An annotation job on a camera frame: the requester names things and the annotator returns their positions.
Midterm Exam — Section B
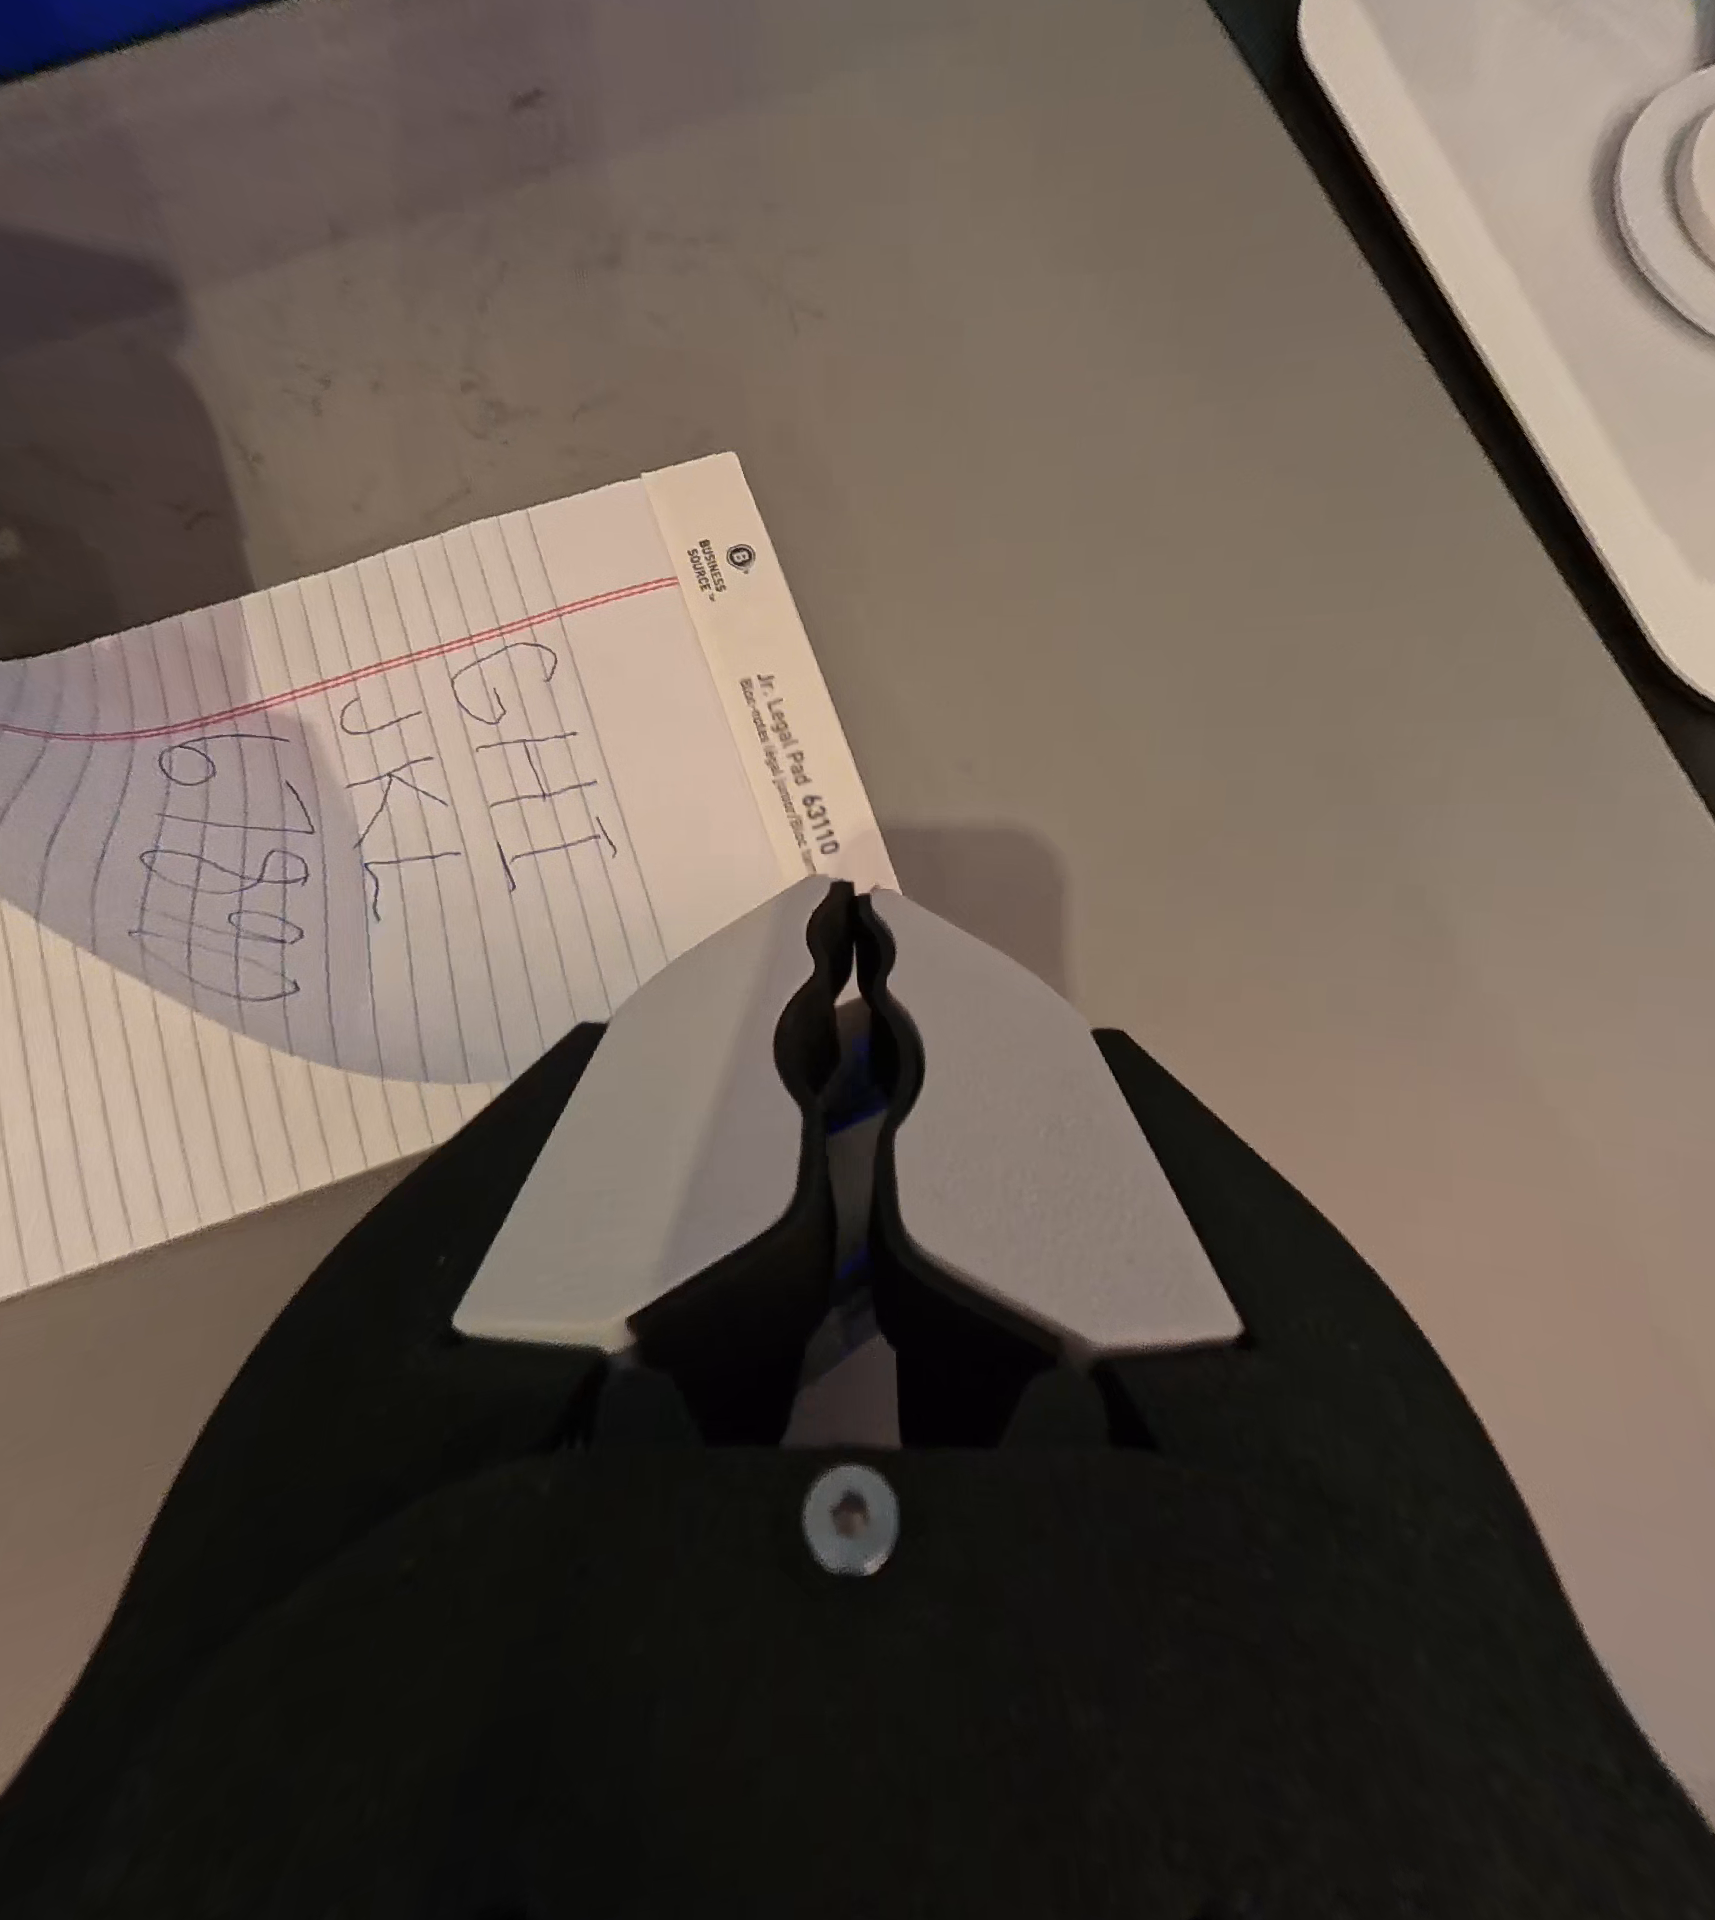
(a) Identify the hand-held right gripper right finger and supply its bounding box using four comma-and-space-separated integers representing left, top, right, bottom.
858, 884, 1243, 1453

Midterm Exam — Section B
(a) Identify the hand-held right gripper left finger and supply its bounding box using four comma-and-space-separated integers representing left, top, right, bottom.
452, 881, 860, 1450

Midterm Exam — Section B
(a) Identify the handwritten lined paper sheet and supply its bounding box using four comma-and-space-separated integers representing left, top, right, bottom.
0, 480, 860, 1086

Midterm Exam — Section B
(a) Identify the white lined legal notepad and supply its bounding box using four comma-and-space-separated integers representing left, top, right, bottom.
0, 449, 902, 1337

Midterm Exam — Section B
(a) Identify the instruction board on stand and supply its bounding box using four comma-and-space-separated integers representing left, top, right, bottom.
1299, 0, 1715, 722

